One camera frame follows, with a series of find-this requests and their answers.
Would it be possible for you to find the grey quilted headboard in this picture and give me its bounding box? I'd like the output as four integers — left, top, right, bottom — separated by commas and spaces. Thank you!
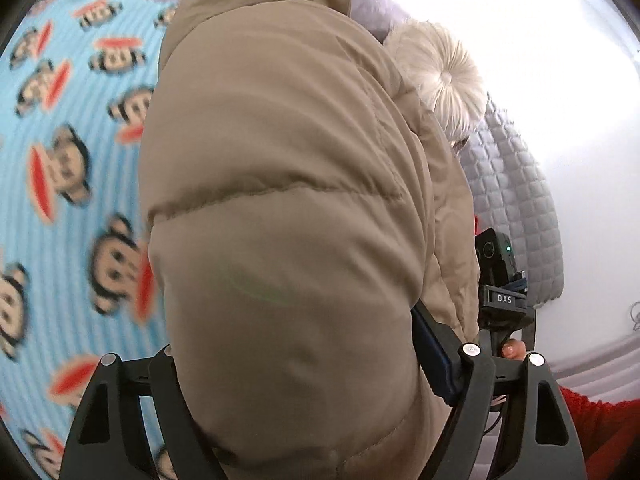
456, 91, 567, 311

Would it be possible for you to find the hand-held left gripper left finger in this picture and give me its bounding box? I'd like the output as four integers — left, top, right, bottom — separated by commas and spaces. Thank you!
60, 344, 226, 480

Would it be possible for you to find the tan puffer jacket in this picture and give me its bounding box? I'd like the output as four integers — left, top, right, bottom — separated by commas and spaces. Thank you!
137, 0, 482, 480

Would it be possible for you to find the round beige pleated cushion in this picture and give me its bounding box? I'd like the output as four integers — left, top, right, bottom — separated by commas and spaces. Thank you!
367, 0, 490, 143

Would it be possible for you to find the blue monkey print blanket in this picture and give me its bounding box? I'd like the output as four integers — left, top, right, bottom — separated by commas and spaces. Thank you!
0, 0, 183, 480

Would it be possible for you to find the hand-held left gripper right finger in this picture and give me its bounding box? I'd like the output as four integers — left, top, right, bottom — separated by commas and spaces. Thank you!
410, 300, 588, 480

